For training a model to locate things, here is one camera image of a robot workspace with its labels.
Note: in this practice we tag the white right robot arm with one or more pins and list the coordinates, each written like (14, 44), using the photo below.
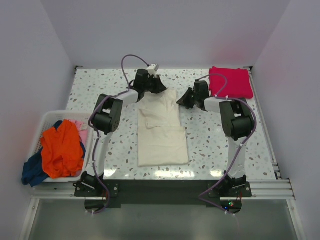
(238, 120)

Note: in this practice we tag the aluminium frame rail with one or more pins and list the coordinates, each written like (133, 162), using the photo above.
(261, 190)

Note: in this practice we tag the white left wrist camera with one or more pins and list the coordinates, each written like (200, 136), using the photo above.
(152, 69)

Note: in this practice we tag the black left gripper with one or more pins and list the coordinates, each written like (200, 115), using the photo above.
(159, 87)

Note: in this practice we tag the folded magenta t-shirt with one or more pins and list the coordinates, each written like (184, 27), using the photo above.
(234, 83)

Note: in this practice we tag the orange t-shirt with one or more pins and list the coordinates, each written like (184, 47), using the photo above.
(62, 152)

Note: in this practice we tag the pink t-shirt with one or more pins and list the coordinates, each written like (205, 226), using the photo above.
(82, 129)

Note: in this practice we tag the cream white t-shirt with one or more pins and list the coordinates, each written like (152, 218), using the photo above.
(161, 137)

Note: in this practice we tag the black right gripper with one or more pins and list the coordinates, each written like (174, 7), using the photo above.
(184, 101)

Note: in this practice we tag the navy blue t-shirt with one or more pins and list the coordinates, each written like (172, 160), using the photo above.
(33, 173)

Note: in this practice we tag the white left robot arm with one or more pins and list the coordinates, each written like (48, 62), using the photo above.
(106, 117)

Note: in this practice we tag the white plastic laundry basket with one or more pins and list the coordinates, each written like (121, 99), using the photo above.
(47, 121)

